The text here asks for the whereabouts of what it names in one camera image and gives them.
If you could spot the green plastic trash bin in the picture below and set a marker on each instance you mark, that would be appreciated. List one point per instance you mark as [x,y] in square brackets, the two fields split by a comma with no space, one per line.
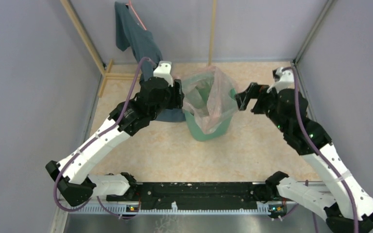
[209,111]

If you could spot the grey slotted cable duct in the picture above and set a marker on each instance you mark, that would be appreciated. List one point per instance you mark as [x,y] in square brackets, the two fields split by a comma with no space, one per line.
[131,209]

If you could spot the pink clothes hanger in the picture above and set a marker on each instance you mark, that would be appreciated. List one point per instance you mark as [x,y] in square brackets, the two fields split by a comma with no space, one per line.
[138,19]

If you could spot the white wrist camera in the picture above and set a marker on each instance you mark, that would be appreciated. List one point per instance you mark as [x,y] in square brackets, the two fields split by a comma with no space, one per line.
[163,70]
[283,78]

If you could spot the dark teal hanging cloth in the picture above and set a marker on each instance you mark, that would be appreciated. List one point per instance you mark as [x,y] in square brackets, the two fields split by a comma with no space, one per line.
[142,44]

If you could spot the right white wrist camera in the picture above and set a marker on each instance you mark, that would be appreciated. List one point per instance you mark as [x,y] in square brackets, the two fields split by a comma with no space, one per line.
[283,78]

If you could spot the pink plastic trash bag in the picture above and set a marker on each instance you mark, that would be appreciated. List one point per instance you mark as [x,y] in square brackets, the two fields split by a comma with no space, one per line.
[210,76]

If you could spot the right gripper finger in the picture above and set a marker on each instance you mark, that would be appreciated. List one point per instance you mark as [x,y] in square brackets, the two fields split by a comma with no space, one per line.
[242,99]
[255,88]

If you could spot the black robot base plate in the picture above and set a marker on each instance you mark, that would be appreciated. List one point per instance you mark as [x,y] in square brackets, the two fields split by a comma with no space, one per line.
[202,196]

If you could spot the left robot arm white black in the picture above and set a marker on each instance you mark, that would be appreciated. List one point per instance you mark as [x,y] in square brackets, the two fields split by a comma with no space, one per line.
[72,174]

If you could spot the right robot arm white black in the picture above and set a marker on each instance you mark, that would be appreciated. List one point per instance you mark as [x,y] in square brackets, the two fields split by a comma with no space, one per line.
[346,208]

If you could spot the wooden clothes rack frame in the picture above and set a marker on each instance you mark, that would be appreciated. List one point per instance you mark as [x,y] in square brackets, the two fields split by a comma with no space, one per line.
[105,71]

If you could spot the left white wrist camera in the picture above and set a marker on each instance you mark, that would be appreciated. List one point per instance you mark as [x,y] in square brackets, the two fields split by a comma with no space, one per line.
[163,70]

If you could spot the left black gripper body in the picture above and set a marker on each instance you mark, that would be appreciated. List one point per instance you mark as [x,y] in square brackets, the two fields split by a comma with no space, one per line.
[175,100]

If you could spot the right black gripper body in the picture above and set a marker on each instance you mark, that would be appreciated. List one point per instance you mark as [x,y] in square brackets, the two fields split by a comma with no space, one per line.
[264,103]

